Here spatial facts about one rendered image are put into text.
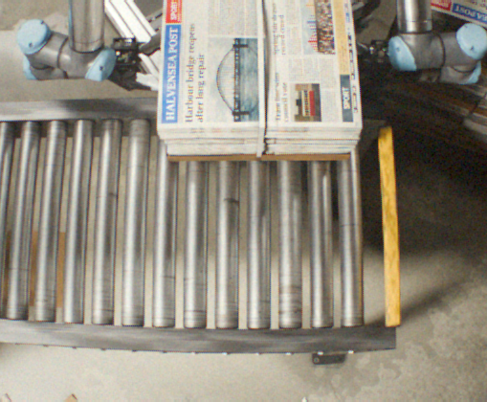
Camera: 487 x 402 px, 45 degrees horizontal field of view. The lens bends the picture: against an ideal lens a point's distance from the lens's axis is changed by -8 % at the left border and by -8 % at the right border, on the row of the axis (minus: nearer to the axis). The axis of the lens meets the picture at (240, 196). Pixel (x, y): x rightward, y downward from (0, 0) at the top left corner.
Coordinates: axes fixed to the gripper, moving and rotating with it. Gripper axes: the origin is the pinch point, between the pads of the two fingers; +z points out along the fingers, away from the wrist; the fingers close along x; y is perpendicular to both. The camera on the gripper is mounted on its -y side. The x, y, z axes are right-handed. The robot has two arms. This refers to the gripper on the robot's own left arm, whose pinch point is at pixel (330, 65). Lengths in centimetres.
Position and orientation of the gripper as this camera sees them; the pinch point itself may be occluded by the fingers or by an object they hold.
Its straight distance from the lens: 144.6
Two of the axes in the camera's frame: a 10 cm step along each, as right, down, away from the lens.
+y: 0.1, -2.5, -9.7
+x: 0.0, 9.7, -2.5
